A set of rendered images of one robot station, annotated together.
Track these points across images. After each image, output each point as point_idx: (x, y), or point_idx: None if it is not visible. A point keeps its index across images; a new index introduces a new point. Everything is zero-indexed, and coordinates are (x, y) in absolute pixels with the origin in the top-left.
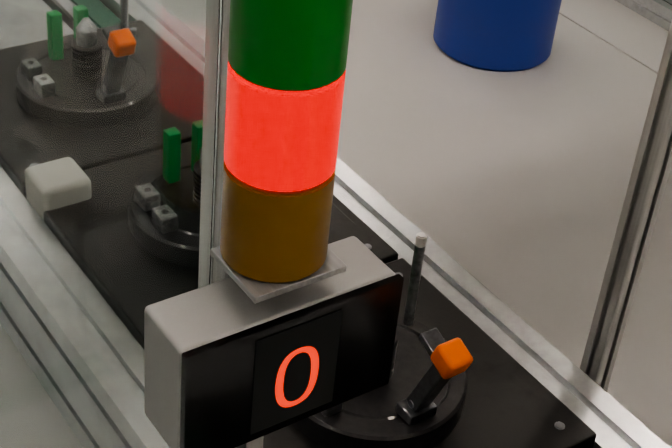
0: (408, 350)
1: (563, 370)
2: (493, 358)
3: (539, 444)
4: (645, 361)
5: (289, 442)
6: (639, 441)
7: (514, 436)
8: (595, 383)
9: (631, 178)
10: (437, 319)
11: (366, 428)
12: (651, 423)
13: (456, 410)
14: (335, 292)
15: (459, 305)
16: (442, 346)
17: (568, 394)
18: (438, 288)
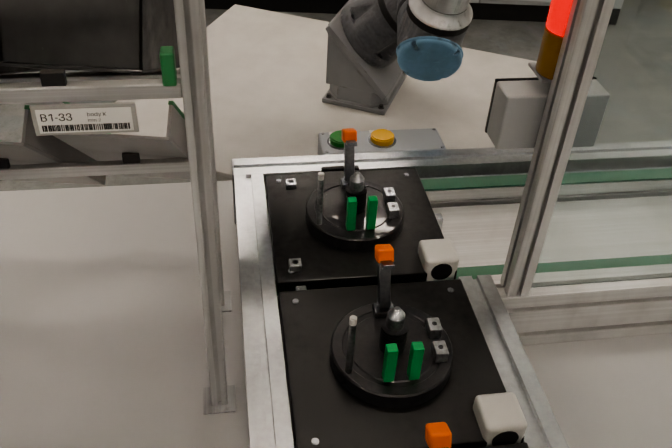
0: (361, 351)
1: (254, 341)
2: (298, 352)
3: (315, 296)
4: (115, 437)
5: (454, 341)
6: (253, 290)
7: (325, 304)
8: (243, 327)
9: (216, 245)
10: (313, 392)
11: (416, 313)
12: (165, 391)
13: (357, 308)
14: (527, 80)
15: (281, 412)
16: (391, 248)
17: (266, 326)
18: (285, 433)
